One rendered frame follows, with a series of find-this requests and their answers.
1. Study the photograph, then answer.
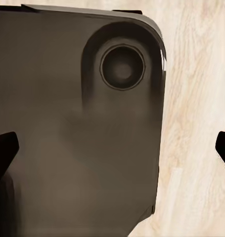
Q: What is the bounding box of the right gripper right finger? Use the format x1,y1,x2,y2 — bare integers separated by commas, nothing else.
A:
215,131,225,162

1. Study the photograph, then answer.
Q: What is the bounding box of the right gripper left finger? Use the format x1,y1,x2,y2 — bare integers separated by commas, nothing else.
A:
0,131,19,180

